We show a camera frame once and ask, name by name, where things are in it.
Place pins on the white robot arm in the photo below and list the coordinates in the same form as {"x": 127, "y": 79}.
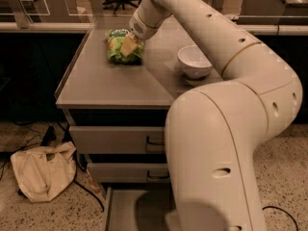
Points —
{"x": 213, "y": 130}

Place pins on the grey top drawer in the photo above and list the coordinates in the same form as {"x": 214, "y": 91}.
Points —
{"x": 118, "y": 139}

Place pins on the white ceramic bowl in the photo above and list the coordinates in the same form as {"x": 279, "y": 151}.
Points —
{"x": 193, "y": 62}

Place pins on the grey middle drawer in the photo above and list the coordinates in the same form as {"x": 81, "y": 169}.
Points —
{"x": 128, "y": 173}

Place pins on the grey drawer cabinet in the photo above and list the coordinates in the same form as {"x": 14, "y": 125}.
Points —
{"x": 96, "y": 92}

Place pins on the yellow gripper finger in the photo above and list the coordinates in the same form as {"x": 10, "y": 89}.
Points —
{"x": 131, "y": 45}

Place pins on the grey bottom drawer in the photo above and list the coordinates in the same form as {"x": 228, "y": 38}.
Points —
{"x": 142, "y": 208}

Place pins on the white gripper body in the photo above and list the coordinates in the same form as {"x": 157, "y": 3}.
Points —
{"x": 141, "y": 29}

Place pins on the green rice chip bag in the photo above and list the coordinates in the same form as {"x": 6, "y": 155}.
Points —
{"x": 114, "y": 41}

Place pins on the grey drawer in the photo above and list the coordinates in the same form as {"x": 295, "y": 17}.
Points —
{"x": 142, "y": 208}
{"x": 128, "y": 173}
{"x": 118, "y": 139}

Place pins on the beige cloth tote bag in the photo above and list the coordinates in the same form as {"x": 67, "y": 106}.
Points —
{"x": 43, "y": 172}

